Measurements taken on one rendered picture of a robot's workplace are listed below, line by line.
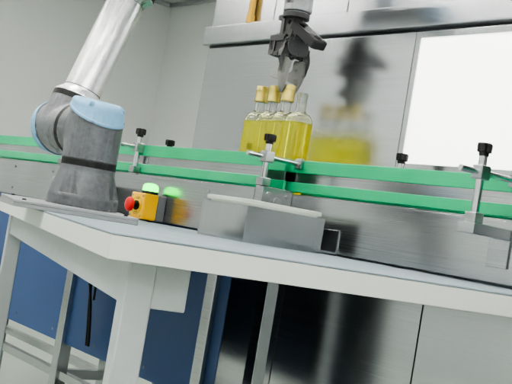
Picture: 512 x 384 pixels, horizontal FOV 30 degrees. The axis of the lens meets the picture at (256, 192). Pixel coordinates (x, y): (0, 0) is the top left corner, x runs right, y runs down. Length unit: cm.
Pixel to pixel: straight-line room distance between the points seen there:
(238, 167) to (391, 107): 41
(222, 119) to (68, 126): 102
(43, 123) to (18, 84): 632
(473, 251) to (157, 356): 101
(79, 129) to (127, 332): 77
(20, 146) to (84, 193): 157
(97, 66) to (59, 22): 649
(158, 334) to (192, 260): 131
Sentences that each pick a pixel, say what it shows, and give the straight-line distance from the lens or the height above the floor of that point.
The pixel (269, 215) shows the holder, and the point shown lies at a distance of 202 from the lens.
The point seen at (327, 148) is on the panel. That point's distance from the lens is 251.
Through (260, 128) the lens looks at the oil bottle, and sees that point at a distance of 250.
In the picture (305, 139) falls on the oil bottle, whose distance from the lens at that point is 241.
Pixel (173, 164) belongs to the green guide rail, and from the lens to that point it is 262.
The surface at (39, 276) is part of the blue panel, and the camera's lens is 323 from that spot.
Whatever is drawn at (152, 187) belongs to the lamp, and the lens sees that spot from 257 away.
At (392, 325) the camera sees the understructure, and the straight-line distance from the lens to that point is 232.
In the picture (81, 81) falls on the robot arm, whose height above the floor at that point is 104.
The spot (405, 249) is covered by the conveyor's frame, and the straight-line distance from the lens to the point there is 202.
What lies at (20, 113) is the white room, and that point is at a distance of 845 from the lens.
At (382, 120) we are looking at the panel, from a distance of 239.
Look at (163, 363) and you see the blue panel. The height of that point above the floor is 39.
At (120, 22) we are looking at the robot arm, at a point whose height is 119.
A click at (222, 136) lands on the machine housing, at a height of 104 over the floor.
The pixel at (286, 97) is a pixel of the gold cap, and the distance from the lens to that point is 247.
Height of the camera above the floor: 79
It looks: 2 degrees up
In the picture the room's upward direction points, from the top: 9 degrees clockwise
